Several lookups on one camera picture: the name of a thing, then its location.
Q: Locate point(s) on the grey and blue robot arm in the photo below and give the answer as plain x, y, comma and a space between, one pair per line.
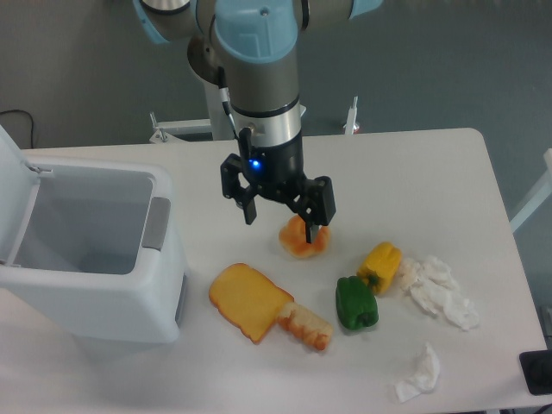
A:
248, 50

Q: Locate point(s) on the white frame at right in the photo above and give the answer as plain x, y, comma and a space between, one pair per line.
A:
534, 198

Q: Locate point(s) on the small crumpled white tissue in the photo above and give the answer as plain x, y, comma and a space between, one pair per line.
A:
424, 378

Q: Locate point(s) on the yellow bell pepper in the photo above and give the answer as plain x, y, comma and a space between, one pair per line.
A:
379, 268

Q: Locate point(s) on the round orange bread roll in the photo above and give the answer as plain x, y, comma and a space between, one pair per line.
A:
292, 238

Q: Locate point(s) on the black device at edge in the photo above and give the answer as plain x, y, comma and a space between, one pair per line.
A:
536, 367

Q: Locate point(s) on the white metal robot stand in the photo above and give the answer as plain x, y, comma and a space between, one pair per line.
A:
170, 131

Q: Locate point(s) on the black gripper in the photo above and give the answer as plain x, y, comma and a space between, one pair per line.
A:
277, 173

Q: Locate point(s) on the long crusty bread piece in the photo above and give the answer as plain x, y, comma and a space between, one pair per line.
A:
305, 325

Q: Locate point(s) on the large crumpled white tissue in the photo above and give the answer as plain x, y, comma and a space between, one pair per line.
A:
431, 285

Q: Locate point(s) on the white bin lid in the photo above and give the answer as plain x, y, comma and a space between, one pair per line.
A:
19, 186

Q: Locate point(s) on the green bell pepper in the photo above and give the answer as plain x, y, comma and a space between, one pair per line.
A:
356, 305

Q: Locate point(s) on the square toast bread slice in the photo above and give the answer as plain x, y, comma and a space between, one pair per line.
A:
248, 299

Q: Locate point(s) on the white trash bin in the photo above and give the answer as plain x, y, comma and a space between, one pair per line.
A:
101, 255

